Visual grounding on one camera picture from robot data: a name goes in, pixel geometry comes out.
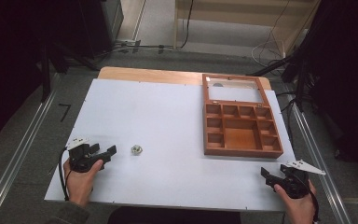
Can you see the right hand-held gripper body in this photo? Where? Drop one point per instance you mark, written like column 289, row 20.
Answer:
column 296, row 182

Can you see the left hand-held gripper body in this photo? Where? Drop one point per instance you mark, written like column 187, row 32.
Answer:
column 80, row 157

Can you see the small silver metal ornament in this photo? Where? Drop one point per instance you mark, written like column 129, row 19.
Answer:
column 136, row 149

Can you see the wooden compartment box with lid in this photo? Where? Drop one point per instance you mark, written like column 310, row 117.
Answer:
column 240, row 130

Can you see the person's right hand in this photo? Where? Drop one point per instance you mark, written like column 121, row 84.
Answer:
column 298, row 208

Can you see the person's left hand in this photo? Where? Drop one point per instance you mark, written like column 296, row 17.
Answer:
column 80, row 186

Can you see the black angled floor tape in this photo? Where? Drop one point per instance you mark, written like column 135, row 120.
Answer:
column 65, row 109

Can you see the white table cover board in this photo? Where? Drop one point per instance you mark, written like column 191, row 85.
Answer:
column 155, row 124

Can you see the black metal stand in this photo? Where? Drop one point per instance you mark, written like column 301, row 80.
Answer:
column 62, row 59
column 292, row 71

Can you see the dark curtain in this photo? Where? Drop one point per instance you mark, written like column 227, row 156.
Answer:
column 348, row 77
column 28, row 46

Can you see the light wooden shelf unit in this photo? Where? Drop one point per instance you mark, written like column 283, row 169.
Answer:
column 230, row 18

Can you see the metal floor rail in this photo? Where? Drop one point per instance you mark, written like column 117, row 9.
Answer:
column 320, row 161
column 18, row 155

